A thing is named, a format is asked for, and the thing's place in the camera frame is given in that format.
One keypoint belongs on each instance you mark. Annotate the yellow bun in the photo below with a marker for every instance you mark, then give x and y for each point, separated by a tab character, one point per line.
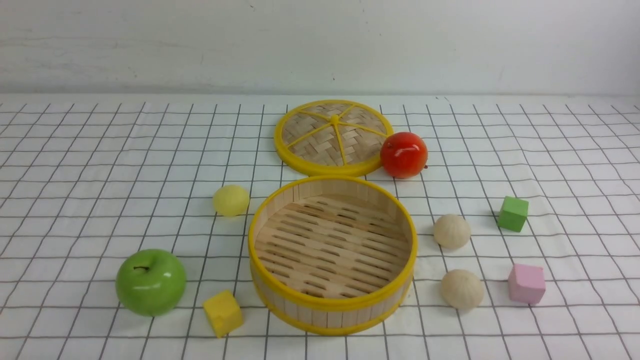
231	200

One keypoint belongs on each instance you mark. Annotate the woven bamboo steamer lid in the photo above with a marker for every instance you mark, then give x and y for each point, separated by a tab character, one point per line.
332	137

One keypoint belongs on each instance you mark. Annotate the bamboo steamer tray yellow rim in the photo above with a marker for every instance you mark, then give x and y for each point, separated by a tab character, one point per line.
332	255

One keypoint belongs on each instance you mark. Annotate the red tomato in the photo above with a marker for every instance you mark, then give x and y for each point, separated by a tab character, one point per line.
404	155

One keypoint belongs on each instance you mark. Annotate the beige bun upper right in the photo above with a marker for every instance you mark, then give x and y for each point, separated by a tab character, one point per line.
451	232

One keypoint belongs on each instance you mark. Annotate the beige bun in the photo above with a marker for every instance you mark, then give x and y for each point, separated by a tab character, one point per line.
462	289
451	232

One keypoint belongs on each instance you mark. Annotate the yellow cube block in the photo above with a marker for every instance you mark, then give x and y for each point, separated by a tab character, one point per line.
223	313

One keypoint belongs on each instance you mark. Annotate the beige bun lower right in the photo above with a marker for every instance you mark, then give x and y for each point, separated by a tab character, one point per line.
462	289

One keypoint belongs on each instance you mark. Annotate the green cube block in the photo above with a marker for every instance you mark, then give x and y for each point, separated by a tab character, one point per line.
513	214

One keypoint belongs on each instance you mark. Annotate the green apple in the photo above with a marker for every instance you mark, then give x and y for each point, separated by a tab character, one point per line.
150	282

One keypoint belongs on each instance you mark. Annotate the pink cube block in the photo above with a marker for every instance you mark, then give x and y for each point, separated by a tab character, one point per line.
526	284

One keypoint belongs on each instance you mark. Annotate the white grid tablecloth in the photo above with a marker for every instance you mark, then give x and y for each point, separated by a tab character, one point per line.
87	181

